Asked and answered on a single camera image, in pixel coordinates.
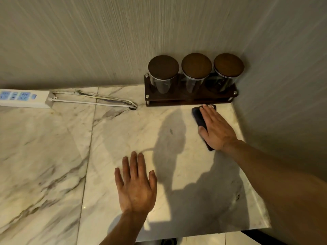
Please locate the person's right hand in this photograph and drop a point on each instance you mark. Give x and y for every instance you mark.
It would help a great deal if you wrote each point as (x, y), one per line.
(219, 132)

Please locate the person's left hand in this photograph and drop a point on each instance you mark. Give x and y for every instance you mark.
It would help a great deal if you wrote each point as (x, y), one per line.
(136, 191)

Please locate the dark cloth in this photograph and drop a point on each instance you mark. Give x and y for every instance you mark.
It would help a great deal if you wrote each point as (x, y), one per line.
(198, 118)

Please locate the person's right forearm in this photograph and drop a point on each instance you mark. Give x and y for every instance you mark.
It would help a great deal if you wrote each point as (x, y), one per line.
(286, 188)

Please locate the white marble countertop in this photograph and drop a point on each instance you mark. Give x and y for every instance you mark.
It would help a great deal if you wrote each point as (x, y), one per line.
(51, 150)

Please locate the dark wooden jar rack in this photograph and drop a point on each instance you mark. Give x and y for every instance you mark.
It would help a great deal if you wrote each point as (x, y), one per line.
(184, 99)

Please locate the glass jar with wooden lid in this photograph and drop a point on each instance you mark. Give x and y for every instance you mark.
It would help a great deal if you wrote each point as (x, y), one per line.
(228, 65)
(196, 65)
(163, 67)

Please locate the white power strip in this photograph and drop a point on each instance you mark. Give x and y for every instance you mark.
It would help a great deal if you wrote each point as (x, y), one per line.
(41, 99)

